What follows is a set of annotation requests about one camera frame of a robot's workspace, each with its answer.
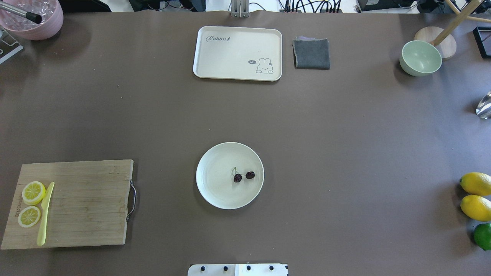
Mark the lemon slice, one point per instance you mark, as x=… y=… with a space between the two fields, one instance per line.
x=33 y=193
x=29 y=216

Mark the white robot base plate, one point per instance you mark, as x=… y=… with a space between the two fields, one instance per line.
x=244 y=269

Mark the upper lemon slice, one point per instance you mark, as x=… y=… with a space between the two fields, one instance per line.
x=33 y=193

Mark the white wire rack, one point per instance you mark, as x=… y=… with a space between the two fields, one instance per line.
x=9 y=46

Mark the grey folded cloth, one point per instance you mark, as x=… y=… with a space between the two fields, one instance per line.
x=311 y=53

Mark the wooden cutting board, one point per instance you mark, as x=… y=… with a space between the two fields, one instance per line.
x=88 y=206

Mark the green lime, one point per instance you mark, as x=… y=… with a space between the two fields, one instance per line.
x=482 y=236

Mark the round wooden stand base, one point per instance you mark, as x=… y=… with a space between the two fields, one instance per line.
x=447 y=47

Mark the pink ice bucket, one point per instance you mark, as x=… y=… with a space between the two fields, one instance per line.
x=50 y=11

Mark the wooden stand pole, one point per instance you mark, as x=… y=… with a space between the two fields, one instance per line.
x=460 y=17

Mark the yellow plastic knife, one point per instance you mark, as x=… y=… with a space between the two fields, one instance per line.
x=45 y=203

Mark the cream rabbit tray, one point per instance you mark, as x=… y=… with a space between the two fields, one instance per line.
x=238 y=53

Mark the lower lemon slice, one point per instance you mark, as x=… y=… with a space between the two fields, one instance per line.
x=29 y=216

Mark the dark red cherry pair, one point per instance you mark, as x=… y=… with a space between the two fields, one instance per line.
x=237 y=177

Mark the black frame object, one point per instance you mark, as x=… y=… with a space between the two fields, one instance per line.
x=481 y=34

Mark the upper whole lemon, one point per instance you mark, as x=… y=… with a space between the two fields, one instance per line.
x=476 y=183

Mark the light green bowl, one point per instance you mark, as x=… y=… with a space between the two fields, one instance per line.
x=419 y=58

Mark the whole lemon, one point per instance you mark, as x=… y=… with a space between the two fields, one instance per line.
x=476 y=207
x=476 y=183

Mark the white round plate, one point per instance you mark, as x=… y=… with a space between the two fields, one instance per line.
x=215 y=181

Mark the lower whole lemon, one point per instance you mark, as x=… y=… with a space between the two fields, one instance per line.
x=476 y=207

